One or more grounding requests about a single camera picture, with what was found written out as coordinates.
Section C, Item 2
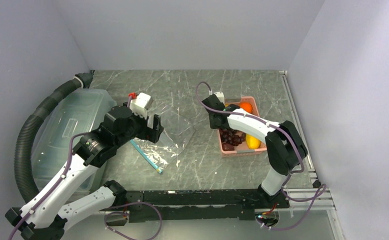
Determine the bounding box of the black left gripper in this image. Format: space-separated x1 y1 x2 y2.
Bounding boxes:
115 107 164 147

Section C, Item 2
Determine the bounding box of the orange fruit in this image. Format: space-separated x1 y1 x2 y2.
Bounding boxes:
239 102 253 114

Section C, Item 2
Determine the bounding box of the clear zip top bag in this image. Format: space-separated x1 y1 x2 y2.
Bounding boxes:
130 105 195 174

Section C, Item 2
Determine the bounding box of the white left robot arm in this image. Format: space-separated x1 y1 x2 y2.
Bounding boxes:
5 105 164 240

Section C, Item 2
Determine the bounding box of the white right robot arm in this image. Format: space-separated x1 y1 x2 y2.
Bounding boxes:
199 94 308 208

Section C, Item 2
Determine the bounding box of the dark red grape bunch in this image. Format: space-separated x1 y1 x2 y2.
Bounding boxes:
218 129 247 147

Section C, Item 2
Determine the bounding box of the dark red date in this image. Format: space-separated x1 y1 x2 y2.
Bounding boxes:
221 142 235 152

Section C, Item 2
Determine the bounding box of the pink perforated plastic basket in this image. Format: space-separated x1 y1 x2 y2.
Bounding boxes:
216 96 267 157

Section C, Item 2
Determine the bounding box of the yellow lemon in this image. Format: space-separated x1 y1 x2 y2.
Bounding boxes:
245 134 262 150

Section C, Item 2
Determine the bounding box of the clear plastic storage bin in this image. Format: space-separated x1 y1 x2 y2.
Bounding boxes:
31 89 117 190

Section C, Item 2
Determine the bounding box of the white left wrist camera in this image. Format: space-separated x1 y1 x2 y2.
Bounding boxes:
129 92 153 119

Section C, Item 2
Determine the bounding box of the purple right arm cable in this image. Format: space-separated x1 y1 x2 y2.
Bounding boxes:
195 81 305 175

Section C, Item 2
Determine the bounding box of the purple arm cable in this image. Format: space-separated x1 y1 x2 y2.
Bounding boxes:
7 132 93 240
195 81 305 175

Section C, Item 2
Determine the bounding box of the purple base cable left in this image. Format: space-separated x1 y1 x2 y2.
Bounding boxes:
103 202 164 240

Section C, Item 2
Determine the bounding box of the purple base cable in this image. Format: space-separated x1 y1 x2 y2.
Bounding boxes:
257 183 328 232
103 202 164 240

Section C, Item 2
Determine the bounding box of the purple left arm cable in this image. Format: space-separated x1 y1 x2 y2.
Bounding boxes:
7 132 93 240

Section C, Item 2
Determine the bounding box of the black corrugated hose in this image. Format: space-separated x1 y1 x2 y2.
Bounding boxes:
14 70 95 204

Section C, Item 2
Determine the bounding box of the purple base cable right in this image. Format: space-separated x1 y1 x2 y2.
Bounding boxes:
257 183 328 232

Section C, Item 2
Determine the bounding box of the aluminium frame rail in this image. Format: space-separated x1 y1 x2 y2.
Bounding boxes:
278 70 346 240

